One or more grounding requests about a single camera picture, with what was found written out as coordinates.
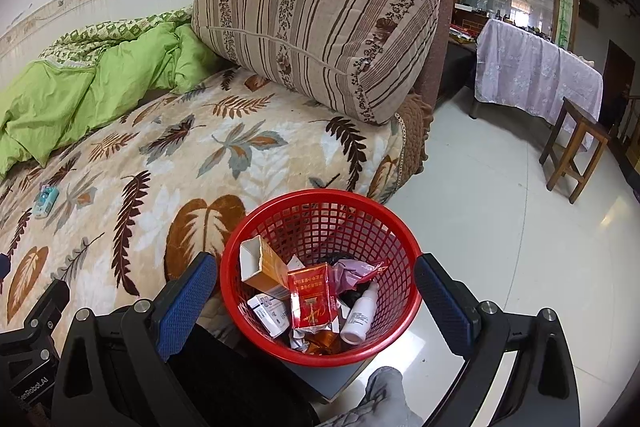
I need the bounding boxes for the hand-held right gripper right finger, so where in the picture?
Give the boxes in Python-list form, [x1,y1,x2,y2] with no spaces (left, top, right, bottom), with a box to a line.
[414,253,582,427]

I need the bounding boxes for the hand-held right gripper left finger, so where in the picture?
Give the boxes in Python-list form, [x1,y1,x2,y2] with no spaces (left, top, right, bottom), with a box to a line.
[50,251,219,427]

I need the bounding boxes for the white medicine box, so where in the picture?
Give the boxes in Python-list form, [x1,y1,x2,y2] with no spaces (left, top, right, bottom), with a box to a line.
[247,293,291,338]

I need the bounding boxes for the white spray bottle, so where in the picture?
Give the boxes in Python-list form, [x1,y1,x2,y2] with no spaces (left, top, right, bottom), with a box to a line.
[340,281,380,345]

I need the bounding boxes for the small orange box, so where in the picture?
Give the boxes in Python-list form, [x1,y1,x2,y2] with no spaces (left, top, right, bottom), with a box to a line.
[240,236,292,300]

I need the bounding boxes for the purple plastic bag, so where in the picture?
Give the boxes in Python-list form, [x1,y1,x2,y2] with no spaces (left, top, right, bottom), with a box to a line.
[320,259,391,293]

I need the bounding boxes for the red cigarette pack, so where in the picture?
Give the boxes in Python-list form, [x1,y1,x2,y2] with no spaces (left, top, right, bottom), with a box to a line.
[286,266,340,333]

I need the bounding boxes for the red mesh basket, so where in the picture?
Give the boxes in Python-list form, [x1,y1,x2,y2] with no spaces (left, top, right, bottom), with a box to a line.
[220,189,423,368]

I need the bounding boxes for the small teal white packet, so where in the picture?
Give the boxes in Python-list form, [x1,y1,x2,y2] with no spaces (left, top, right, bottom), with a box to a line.
[32,187,61,219]

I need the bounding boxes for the grey cloth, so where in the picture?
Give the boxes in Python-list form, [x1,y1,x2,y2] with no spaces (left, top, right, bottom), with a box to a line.
[320,366,423,427]

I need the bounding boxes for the leaf print blanket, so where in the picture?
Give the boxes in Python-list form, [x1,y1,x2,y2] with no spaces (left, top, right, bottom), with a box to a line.
[0,66,408,338]

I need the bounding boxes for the grey stool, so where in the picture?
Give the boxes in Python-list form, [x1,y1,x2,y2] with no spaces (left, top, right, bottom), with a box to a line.
[277,347,371,405]

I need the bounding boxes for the brown lace cover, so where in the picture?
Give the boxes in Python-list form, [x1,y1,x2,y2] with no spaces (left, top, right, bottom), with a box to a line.
[367,92,435,202]

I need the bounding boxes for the green quilt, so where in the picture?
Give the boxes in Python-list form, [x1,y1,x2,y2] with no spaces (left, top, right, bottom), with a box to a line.
[0,7,226,180]

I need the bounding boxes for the wooden stool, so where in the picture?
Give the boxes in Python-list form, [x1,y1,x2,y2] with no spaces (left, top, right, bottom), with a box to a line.
[539,97,613,205]

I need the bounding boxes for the dark side table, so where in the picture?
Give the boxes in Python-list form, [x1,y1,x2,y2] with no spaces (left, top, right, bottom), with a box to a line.
[435,4,488,105]

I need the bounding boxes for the purple floral tablecloth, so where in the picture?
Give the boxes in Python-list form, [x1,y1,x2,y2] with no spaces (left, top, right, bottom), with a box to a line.
[474,18,605,148]

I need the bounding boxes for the dark brown door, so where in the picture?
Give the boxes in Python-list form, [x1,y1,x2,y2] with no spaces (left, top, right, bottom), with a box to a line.
[600,41,637,130]

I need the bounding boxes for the striped floral cushion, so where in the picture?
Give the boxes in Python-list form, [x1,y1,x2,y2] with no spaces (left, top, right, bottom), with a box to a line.
[191,0,442,126]

